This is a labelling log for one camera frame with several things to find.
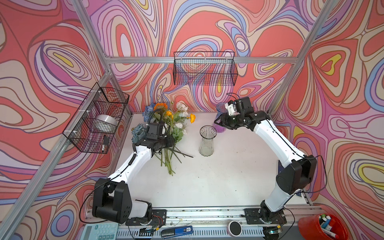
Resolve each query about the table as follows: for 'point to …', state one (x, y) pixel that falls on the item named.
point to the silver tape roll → (104, 123)
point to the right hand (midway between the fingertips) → (218, 125)
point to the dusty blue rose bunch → (138, 133)
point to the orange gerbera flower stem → (160, 104)
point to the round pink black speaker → (234, 229)
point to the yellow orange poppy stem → (192, 118)
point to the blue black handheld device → (167, 233)
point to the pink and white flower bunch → (175, 115)
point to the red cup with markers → (323, 226)
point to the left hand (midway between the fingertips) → (173, 138)
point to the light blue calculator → (108, 231)
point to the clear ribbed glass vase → (207, 133)
